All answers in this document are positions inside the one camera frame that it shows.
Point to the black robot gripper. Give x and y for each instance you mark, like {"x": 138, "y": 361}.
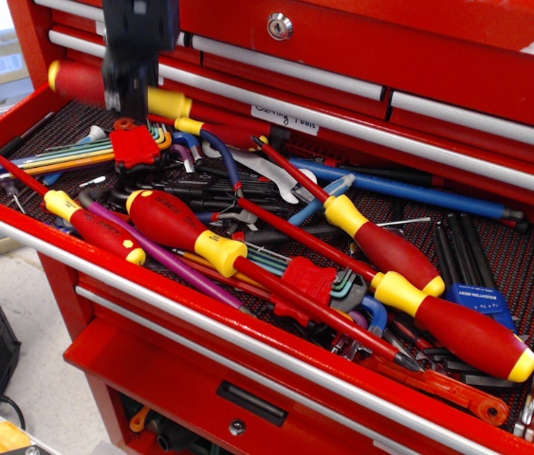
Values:
{"x": 136, "y": 32}

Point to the red yellow Wiha screwdriver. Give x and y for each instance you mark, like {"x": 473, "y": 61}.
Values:
{"x": 84, "y": 82}

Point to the rainbow hex key set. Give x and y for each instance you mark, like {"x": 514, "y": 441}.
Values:
{"x": 89, "y": 149}

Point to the purple long hex key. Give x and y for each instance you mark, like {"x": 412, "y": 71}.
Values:
{"x": 88, "y": 199}

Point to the thin red yellow screwdriver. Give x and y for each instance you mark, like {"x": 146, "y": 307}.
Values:
{"x": 232, "y": 136}

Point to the small red yellow screwdriver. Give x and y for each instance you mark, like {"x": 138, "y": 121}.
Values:
{"x": 94, "y": 228}

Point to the large red yellow screwdriver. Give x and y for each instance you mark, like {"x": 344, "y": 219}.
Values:
{"x": 167, "y": 221}

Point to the chest key lock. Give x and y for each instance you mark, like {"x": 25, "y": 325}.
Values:
{"x": 279, "y": 26}

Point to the flat steel spanner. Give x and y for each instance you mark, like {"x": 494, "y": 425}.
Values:
{"x": 288, "y": 187}

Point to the white cutting tools label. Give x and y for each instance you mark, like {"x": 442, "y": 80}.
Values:
{"x": 296, "y": 121}

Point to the red tool chest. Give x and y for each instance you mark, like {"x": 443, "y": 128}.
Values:
{"x": 444, "y": 87}

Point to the open red tool drawer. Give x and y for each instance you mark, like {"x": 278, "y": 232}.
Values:
{"x": 156, "y": 350}

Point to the red holder coloured hex keys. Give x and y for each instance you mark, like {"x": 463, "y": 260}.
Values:
{"x": 342, "y": 290}

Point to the red yellow screwdriver right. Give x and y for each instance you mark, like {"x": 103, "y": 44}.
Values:
{"x": 386, "y": 250}

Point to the blue holder black hex keys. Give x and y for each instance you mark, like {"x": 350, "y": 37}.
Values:
{"x": 466, "y": 272}

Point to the largest red yellow screwdriver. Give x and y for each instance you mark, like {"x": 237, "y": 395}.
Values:
{"x": 478, "y": 340}

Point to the orange red flat wrench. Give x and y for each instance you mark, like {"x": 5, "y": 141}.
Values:
{"x": 483, "y": 405}

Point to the blue handled pliers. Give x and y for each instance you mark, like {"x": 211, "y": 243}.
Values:
{"x": 219, "y": 158}

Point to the long blue T-handle driver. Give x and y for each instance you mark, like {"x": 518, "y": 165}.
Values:
{"x": 416, "y": 193}

